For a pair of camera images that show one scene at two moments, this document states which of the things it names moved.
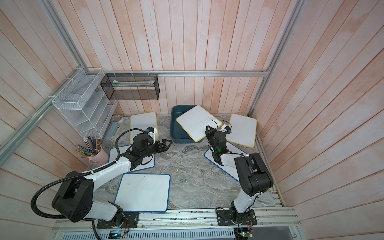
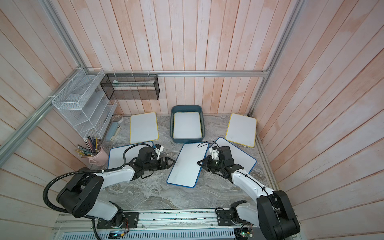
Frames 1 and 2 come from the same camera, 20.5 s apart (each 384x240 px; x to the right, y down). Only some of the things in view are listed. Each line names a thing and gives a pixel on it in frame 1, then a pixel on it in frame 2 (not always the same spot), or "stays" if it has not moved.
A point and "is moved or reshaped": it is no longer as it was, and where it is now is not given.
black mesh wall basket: x=131 y=86 stays
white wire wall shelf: x=83 y=101 stays
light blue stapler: x=112 y=128 stays
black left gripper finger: x=162 y=147 → x=162 y=164
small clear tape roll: x=117 y=118 stays
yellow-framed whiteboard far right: x=244 y=130 stays
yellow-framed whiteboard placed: x=195 y=121 is moved or reshaped
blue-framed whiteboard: x=144 y=193 → x=185 y=170
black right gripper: x=209 y=134 → x=207 y=165
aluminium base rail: x=275 y=219 stays
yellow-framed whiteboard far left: x=142 y=121 stays
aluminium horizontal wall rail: x=189 y=73 stays
